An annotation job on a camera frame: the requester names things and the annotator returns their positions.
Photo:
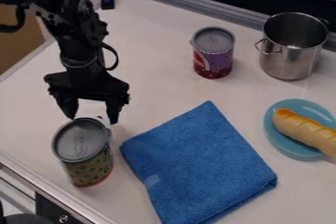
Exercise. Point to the red and purple can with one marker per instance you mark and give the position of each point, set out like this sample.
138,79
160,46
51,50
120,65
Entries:
213,52

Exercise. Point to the blue cloth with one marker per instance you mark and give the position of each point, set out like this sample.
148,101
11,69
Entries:
199,162

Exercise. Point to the blue plate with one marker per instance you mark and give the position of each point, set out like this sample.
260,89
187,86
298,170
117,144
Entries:
289,126

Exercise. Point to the silver pot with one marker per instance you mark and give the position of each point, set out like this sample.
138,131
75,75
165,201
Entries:
292,45

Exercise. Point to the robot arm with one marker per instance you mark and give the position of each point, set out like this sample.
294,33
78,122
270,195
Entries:
70,15

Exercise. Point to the green dotted can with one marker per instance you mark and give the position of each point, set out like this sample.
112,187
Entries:
84,152

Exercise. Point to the toy bread loaf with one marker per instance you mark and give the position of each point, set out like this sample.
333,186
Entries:
306,130

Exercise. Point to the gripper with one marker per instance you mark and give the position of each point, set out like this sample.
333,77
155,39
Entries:
87,82

